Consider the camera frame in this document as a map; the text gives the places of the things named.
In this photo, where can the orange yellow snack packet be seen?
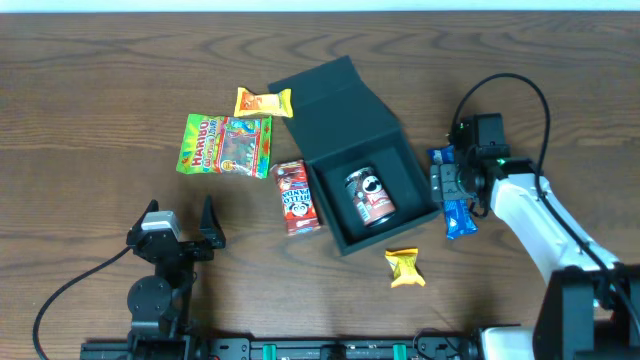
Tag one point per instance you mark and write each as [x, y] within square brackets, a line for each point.
[277, 104]

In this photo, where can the red Hello Panda box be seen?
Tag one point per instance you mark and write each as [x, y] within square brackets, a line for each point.
[298, 208]

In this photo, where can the blue Oreo packet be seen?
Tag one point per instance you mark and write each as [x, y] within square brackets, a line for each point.
[456, 213]

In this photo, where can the dark green gift box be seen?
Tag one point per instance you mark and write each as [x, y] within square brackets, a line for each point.
[340, 127]

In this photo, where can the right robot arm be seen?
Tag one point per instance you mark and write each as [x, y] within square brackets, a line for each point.
[591, 306]

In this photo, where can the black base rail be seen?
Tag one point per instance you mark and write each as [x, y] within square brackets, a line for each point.
[424, 347]

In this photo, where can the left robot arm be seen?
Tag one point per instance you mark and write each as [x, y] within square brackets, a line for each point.
[160, 303]

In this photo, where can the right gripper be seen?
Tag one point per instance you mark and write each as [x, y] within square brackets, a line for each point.
[445, 182]

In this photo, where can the green Haribo worms bag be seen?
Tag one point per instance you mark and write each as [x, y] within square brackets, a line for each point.
[225, 145]

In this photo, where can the Pringles can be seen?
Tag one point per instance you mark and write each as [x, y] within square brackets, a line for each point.
[369, 197]

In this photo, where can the yellow wrapped snack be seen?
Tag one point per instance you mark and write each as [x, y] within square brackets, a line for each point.
[403, 266]

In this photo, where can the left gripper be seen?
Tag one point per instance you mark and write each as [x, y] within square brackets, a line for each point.
[181, 248]

